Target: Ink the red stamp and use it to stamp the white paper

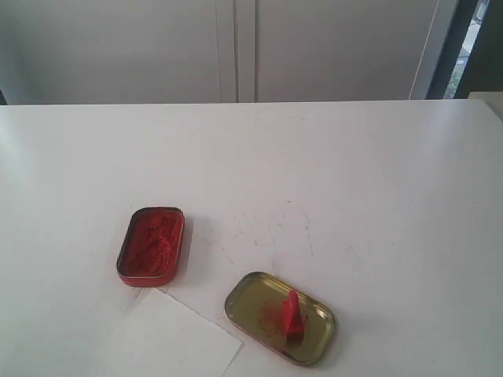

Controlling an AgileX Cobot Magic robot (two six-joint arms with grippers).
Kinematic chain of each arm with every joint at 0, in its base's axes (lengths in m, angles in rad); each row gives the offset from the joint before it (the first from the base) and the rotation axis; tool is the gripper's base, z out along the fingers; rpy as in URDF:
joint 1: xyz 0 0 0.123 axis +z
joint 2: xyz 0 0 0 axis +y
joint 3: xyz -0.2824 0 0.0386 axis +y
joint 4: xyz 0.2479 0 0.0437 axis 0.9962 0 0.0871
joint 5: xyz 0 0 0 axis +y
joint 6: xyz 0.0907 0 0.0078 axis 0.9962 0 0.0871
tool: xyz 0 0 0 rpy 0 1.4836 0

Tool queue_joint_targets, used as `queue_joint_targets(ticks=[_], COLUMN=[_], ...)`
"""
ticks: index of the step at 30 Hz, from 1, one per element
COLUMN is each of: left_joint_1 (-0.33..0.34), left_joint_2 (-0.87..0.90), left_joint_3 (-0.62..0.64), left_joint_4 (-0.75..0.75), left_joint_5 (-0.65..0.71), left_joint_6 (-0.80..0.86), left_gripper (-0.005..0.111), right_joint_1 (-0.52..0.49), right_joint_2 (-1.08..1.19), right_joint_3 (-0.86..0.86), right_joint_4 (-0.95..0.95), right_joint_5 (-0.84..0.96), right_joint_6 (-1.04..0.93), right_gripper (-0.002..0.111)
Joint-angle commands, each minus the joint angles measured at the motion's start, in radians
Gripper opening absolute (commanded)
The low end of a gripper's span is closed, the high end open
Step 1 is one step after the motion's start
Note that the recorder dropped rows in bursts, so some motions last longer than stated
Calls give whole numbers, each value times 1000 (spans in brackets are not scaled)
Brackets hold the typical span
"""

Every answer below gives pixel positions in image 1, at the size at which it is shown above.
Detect red ink pad tin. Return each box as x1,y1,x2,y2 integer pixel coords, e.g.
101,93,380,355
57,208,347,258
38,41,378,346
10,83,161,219
116,207,185,287

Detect red stamp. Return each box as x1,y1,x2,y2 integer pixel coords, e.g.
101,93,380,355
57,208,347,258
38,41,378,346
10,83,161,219
281,290,305,342

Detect gold tin lid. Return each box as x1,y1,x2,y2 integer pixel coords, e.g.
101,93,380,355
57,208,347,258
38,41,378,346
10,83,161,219
224,272,339,366

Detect white paper sheet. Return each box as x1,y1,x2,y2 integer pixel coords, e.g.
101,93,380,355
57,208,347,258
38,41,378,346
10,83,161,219
98,289,241,376

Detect white cabinet doors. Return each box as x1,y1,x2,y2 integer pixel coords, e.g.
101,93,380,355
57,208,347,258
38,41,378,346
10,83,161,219
1,1,457,104

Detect dark window frame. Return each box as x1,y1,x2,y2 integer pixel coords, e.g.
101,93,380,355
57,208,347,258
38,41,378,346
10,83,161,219
426,0,502,100

